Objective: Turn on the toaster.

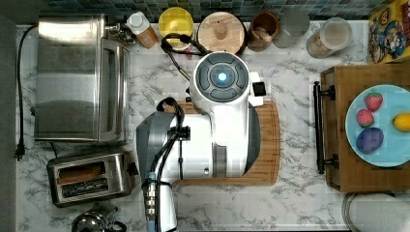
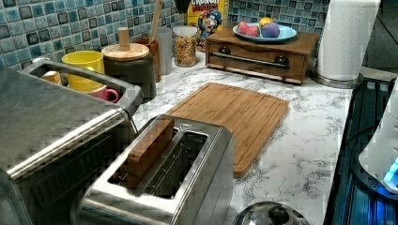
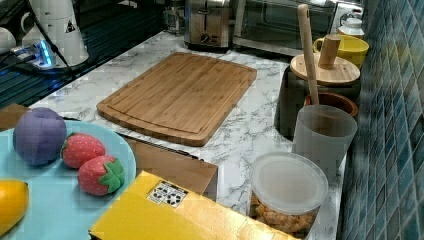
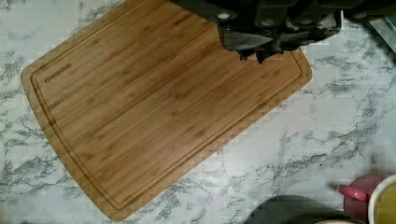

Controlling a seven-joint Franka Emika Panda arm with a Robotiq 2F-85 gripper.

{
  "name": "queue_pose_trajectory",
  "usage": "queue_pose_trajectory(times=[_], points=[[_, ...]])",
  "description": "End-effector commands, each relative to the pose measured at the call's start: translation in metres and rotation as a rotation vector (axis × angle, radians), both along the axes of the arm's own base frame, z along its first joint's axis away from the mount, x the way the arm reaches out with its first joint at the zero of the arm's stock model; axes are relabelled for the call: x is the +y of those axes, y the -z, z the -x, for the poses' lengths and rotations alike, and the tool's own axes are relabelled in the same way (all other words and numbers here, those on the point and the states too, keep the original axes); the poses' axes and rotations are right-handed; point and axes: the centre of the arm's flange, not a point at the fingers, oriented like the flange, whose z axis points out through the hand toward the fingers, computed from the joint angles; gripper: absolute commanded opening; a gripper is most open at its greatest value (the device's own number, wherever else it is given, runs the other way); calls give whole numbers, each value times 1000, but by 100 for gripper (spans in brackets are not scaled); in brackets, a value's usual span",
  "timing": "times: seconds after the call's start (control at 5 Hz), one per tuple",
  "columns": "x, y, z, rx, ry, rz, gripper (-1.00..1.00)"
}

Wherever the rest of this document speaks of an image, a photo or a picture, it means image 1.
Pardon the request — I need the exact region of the white cap orange bottle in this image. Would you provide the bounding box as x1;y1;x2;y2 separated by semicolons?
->
126;12;159;49

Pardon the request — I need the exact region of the light blue plate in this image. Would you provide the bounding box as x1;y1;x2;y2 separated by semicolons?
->
345;84;409;167

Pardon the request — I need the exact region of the upper red strawberry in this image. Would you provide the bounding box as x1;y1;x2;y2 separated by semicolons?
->
365;93;383;111

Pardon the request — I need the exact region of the wooden serving tray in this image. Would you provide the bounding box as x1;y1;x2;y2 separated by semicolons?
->
313;64;409;192

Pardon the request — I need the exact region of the purple plum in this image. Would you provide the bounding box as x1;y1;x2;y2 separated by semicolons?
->
356;128;384;154

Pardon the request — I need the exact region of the shiny metal kettle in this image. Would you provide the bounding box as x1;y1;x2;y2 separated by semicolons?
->
72;203;127;232

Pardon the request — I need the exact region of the yellow lemon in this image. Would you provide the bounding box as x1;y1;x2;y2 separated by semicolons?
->
393;112;410;131

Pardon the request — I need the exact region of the black power cable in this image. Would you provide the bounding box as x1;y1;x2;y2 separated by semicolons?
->
14;24;39;162

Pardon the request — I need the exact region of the yellow mug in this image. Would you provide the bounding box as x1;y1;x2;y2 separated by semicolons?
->
159;7;194;38

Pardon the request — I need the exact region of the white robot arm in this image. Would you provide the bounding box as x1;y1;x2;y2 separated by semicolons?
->
132;51;264;232

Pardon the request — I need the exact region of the silver two-slot toaster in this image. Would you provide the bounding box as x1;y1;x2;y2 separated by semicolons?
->
46;150;138;208

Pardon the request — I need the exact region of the grey metal cup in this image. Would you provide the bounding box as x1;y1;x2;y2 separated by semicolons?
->
273;9;309;48

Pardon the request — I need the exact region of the clear glass jar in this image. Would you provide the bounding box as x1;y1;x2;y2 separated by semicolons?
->
307;17;352;59

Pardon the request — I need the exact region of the round wooden lid canister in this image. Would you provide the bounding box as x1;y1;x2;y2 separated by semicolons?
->
196;12;247;55

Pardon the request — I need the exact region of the lower red strawberry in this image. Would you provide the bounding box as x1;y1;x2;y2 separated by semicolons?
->
356;109;374;128

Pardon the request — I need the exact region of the colourful cereal box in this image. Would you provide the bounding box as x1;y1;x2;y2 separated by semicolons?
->
367;0;410;64

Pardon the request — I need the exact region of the toast slice in toaster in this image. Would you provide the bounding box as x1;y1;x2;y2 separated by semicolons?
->
57;165;103;185

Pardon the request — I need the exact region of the stainless steel toaster oven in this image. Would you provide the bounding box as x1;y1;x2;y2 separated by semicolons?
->
34;14;130;142

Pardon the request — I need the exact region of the brown wooden cup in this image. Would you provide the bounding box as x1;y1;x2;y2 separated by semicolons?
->
248;11;279;52

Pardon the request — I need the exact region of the white round bowl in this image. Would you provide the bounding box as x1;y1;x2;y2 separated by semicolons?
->
341;193;410;232

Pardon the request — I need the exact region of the red strawberry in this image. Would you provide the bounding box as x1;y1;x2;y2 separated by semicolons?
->
365;93;383;111
356;109;374;128

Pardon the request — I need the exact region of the bamboo cutting board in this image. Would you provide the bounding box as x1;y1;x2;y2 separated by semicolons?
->
155;100;280;185

